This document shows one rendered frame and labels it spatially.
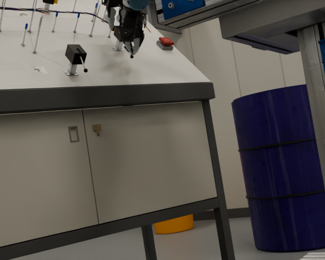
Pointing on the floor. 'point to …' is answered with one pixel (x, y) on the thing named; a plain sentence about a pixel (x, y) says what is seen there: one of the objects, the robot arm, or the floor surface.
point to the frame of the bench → (136, 221)
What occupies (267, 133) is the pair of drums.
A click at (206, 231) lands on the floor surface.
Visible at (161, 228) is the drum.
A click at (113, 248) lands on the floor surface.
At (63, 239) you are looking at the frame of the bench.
